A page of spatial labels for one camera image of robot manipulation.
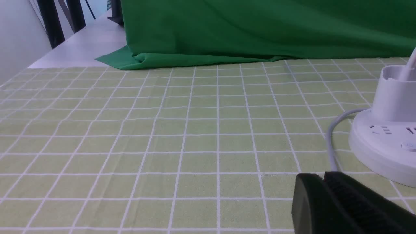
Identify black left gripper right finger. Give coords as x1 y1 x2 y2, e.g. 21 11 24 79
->
324 171 416 234

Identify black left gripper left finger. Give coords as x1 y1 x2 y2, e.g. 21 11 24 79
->
291 173 358 234

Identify green checkered tablecloth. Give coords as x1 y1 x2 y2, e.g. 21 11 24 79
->
0 58 407 234

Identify green backdrop cloth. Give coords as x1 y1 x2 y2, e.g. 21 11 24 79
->
96 0 416 70

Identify white power cable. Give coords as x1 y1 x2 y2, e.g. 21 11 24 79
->
325 108 368 173

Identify black frame legs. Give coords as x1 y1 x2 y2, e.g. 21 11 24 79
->
36 0 86 49

